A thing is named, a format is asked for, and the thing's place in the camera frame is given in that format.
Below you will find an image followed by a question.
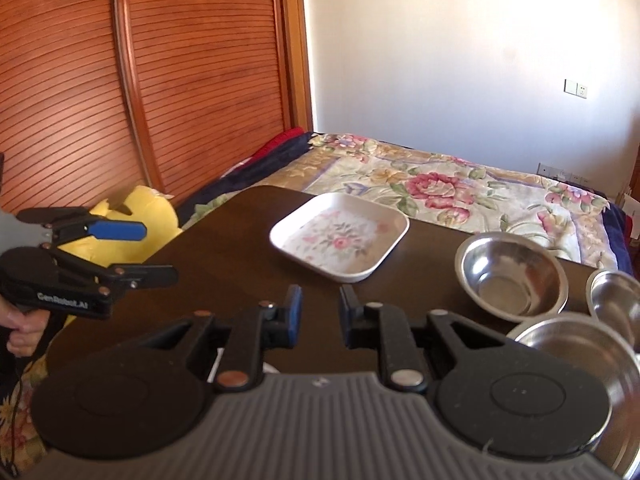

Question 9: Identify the wall power strip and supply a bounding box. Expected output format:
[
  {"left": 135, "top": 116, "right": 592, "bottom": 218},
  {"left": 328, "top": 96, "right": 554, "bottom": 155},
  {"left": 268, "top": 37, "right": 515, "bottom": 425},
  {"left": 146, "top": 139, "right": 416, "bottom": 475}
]
[{"left": 536, "top": 162, "right": 590, "bottom": 186}]

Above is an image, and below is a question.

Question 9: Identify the yellow plush toy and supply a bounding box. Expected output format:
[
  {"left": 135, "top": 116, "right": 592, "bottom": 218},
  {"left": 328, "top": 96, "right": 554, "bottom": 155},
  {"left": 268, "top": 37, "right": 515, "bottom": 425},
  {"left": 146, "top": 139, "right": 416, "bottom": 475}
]
[{"left": 61, "top": 185, "right": 182, "bottom": 266}]

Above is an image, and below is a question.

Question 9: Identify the dark blue red blanket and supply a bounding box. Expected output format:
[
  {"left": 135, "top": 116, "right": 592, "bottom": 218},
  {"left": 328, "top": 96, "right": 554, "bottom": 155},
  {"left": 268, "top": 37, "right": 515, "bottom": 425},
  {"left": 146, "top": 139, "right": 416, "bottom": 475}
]
[{"left": 177, "top": 127, "right": 314, "bottom": 226}]

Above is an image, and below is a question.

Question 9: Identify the person's left hand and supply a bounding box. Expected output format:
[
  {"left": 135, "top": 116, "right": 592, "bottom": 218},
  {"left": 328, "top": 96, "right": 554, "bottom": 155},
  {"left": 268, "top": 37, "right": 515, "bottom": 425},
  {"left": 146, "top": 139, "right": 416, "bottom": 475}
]
[{"left": 1, "top": 298, "right": 50, "bottom": 358}]

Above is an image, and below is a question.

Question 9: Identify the floral bed blanket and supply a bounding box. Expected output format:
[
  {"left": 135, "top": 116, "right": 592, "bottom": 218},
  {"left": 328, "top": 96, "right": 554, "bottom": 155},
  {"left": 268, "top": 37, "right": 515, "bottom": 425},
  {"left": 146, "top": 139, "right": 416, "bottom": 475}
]
[{"left": 179, "top": 131, "right": 622, "bottom": 273}]

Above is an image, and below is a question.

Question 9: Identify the medium steel bowl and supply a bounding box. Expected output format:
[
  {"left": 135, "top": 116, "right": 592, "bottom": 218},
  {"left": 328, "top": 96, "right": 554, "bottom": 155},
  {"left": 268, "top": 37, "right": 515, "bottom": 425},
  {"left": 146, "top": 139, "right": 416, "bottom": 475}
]
[
  {"left": 586, "top": 270, "right": 639, "bottom": 354},
  {"left": 454, "top": 232, "right": 568, "bottom": 323}
]

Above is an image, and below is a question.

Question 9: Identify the large floral tray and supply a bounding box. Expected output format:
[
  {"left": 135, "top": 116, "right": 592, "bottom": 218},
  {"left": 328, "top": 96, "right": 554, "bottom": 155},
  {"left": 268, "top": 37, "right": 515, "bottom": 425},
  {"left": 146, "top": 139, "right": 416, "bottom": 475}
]
[{"left": 269, "top": 193, "right": 410, "bottom": 284}]

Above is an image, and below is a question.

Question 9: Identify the large steel bowl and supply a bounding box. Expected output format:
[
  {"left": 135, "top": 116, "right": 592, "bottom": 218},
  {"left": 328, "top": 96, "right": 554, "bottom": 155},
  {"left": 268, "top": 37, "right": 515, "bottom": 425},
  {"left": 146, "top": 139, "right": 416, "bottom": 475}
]
[{"left": 505, "top": 311, "right": 640, "bottom": 478}]

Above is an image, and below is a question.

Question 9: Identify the wall light switch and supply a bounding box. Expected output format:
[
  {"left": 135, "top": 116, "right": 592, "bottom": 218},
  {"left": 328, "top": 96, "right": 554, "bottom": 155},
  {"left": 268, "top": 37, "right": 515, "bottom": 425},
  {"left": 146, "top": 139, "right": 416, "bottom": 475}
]
[{"left": 563, "top": 78, "right": 587, "bottom": 99}]

